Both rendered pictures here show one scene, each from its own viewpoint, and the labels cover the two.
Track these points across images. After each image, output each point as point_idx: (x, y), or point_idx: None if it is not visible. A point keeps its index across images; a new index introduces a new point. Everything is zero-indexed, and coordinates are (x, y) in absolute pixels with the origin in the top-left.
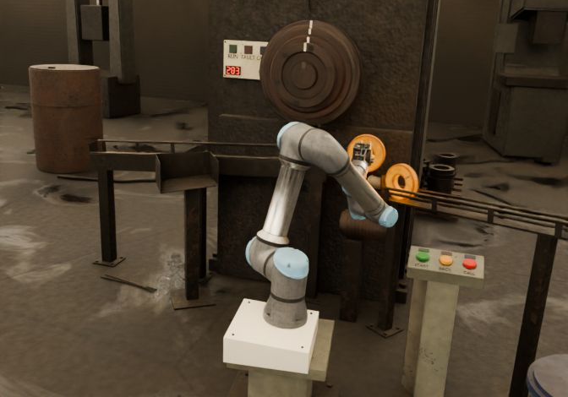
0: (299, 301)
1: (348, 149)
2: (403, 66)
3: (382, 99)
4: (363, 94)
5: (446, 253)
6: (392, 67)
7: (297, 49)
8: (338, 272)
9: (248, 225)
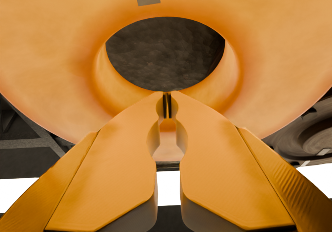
0: None
1: (311, 102)
2: (139, 86)
3: (163, 36)
4: (200, 40)
5: None
6: (155, 82)
7: (319, 161)
8: None
9: None
